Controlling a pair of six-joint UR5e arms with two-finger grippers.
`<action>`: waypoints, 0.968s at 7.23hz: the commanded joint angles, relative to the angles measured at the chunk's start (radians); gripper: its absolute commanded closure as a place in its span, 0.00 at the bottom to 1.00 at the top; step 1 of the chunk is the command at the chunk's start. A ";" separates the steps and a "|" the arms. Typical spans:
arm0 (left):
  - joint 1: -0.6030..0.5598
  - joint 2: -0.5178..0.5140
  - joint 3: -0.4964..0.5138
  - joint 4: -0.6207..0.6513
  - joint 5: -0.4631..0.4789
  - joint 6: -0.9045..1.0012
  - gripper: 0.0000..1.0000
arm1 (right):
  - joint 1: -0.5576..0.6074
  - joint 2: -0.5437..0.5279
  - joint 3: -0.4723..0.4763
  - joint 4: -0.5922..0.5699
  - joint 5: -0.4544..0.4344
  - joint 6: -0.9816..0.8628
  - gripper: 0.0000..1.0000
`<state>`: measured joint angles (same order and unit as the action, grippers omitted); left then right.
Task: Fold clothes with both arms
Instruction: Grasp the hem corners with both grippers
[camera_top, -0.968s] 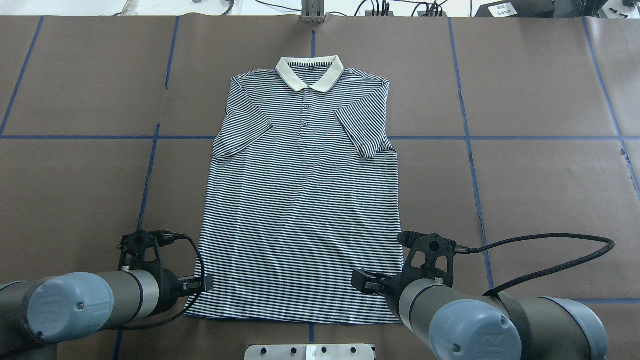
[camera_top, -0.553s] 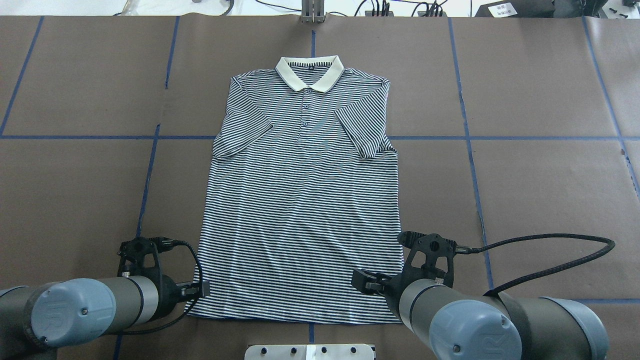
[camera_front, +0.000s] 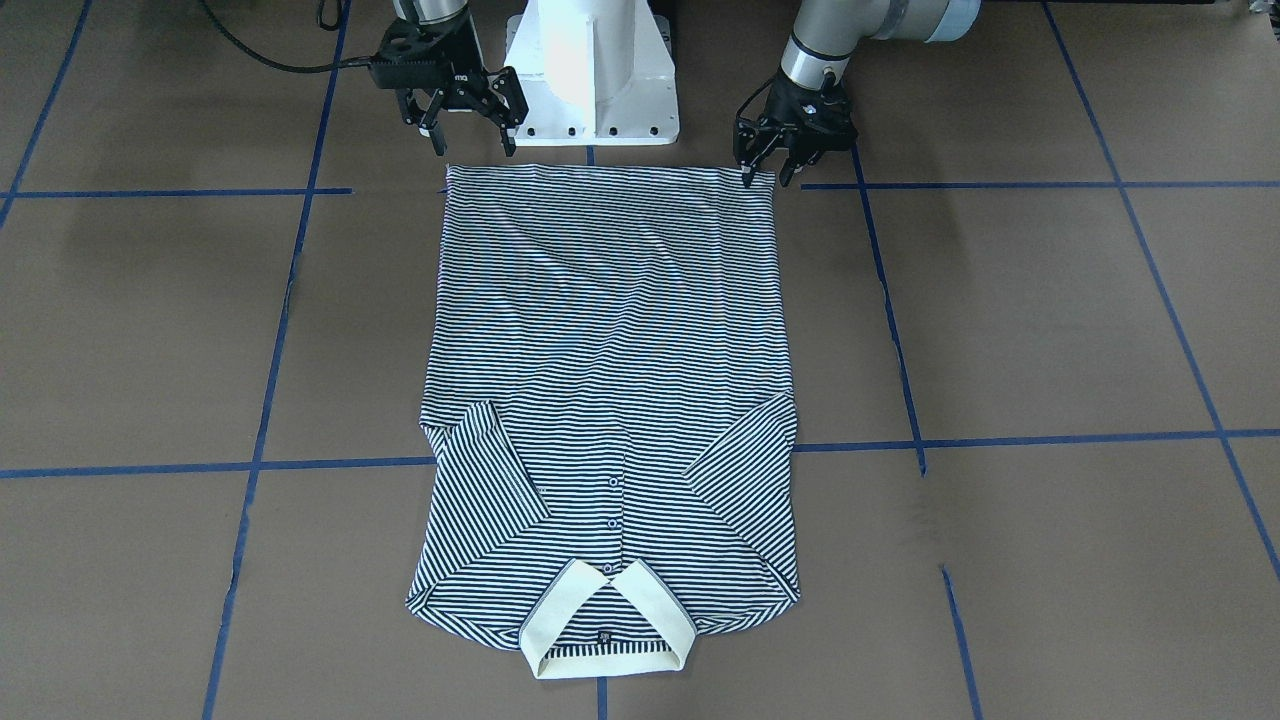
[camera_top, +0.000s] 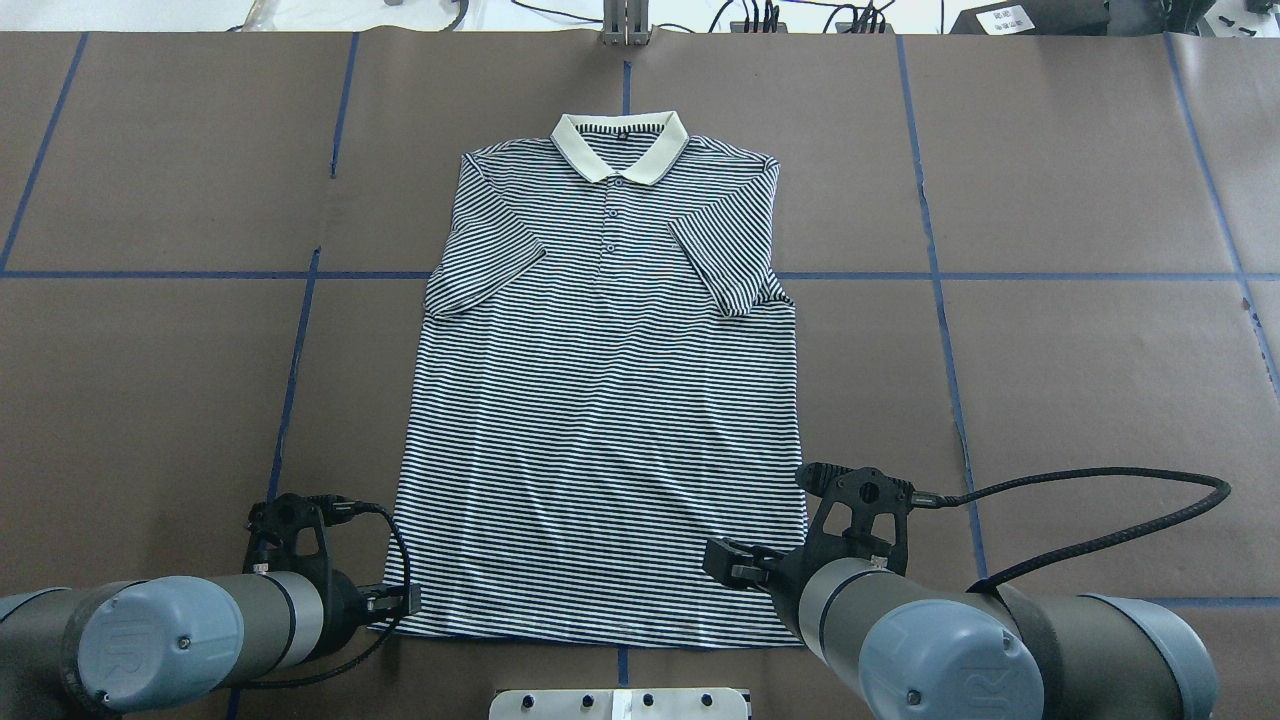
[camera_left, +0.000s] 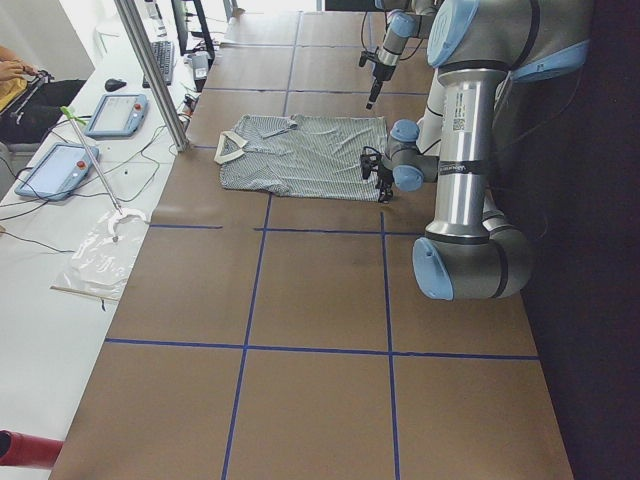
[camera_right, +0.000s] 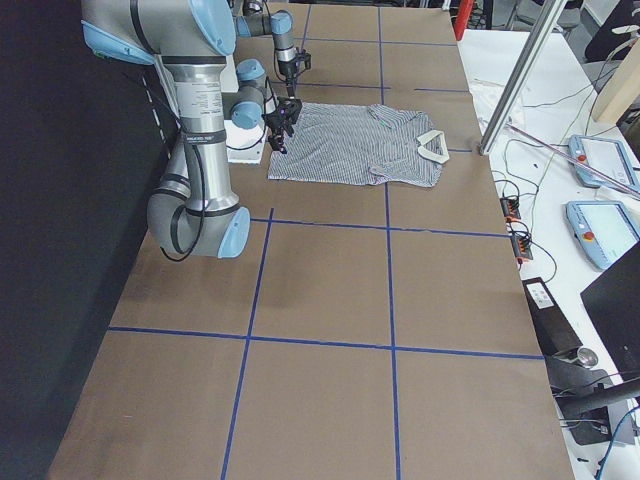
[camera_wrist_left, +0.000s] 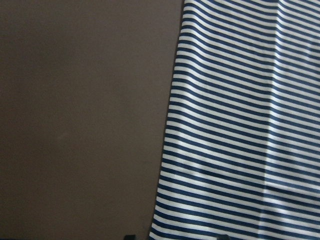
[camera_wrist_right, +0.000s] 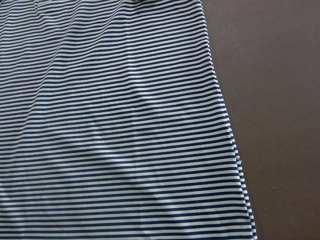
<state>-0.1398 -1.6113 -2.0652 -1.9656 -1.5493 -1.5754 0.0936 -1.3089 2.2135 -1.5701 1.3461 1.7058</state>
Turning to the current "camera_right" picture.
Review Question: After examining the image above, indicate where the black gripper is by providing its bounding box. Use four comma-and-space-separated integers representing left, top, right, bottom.
263, 97, 302, 153
277, 47, 311, 97

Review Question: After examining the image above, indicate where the navy white striped polo shirt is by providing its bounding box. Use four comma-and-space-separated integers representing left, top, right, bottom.
268, 103, 450, 188

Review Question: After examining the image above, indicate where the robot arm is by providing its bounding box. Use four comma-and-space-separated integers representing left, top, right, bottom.
232, 1, 312, 99
82, 1, 311, 262

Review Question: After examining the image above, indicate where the brown paper table cover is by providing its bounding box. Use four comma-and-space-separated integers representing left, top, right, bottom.
48, 5, 573, 479

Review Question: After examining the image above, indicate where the right orange port hub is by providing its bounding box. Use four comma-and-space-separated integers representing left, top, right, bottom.
510, 232, 533, 264

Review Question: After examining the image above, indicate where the upper teach pendant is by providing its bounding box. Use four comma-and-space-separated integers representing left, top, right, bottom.
569, 135, 639, 191

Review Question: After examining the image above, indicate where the teach pendant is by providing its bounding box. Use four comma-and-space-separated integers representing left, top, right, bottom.
569, 135, 639, 191
565, 201, 639, 270

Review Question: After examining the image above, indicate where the lower teach pendant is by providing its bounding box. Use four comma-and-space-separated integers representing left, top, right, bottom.
565, 201, 639, 270

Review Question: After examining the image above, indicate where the black box with white label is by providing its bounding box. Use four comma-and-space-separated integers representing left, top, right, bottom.
522, 277, 583, 356

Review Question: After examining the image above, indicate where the black monitor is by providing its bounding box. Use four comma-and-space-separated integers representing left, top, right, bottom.
581, 243, 640, 380

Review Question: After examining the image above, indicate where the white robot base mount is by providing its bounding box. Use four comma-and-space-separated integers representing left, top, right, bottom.
224, 64, 266, 166

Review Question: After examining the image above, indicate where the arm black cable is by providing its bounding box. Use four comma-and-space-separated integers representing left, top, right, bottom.
159, 124, 207, 262

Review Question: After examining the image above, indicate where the aluminium frame post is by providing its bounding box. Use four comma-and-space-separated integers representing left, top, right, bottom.
478, 0, 566, 155

